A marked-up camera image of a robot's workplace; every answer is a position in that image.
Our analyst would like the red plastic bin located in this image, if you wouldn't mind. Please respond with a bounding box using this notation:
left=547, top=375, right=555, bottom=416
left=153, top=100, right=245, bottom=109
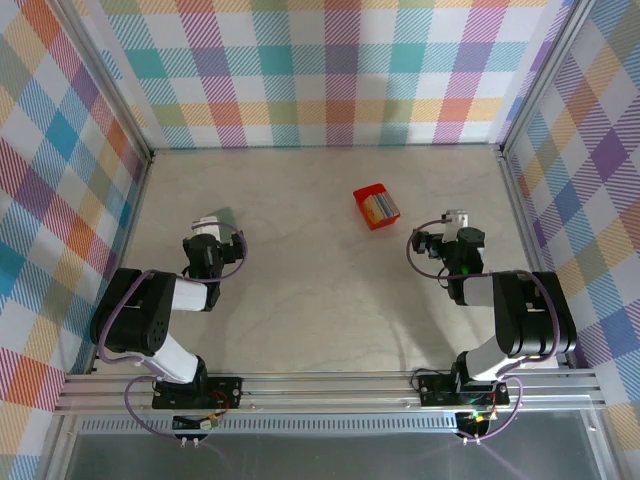
left=352, top=183, right=403, bottom=232

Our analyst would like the blue grey credit card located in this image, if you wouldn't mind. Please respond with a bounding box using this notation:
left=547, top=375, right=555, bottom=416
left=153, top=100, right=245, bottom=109
left=375, top=192, right=400, bottom=219

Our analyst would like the small connector circuit board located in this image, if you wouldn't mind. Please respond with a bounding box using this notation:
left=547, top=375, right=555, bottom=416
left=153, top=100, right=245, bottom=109
left=171, top=412, right=222, bottom=432
left=455, top=409, right=496, bottom=437

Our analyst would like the grey metal panel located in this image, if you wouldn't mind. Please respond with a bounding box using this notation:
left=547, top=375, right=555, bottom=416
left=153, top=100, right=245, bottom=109
left=62, top=433, right=609, bottom=480

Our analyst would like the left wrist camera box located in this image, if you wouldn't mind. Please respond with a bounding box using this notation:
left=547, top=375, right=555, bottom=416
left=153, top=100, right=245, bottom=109
left=192, top=215, right=222, bottom=237

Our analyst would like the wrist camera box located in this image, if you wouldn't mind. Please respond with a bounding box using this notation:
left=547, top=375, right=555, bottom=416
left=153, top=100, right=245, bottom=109
left=192, top=215, right=222, bottom=237
left=442, top=209, right=471, bottom=244

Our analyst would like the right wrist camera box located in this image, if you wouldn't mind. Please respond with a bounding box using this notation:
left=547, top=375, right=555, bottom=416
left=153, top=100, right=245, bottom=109
left=442, top=209, right=471, bottom=244

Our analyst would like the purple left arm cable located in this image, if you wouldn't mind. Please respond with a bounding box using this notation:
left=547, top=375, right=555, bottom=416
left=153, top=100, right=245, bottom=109
left=97, top=222, right=250, bottom=442

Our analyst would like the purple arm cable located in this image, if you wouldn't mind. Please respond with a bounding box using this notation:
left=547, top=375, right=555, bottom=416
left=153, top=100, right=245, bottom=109
left=405, top=214, right=559, bottom=446
left=97, top=222, right=250, bottom=442

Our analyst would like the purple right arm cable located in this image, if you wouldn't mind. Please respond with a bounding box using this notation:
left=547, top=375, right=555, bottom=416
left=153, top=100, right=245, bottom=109
left=405, top=214, right=559, bottom=446

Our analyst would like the aluminium table side rail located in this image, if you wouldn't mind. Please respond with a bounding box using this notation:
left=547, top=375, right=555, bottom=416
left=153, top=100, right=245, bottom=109
left=84, top=152, right=155, bottom=376
left=497, top=152, right=576, bottom=371

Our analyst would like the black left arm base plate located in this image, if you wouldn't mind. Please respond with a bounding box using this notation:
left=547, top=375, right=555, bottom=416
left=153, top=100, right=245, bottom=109
left=151, top=374, right=245, bottom=411

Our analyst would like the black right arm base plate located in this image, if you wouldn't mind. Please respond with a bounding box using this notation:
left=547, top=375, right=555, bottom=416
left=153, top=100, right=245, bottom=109
left=417, top=372, right=511, bottom=407

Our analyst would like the thin aluminium end rail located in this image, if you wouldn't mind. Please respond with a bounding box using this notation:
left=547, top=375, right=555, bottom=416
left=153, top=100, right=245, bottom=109
left=149, top=143, right=504, bottom=152

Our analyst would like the long aluminium mounting rail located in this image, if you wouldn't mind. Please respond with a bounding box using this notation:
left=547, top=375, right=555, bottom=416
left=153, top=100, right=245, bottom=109
left=53, top=370, right=607, bottom=415

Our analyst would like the aluminium frame post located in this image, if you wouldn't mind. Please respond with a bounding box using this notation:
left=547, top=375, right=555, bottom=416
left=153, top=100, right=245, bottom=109
left=58, top=0, right=154, bottom=159
left=497, top=0, right=596, bottom=159

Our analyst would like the perforated metal cable tray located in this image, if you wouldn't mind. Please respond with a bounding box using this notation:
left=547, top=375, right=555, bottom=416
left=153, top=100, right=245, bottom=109
left=74, top=417, right=604, bottom=437

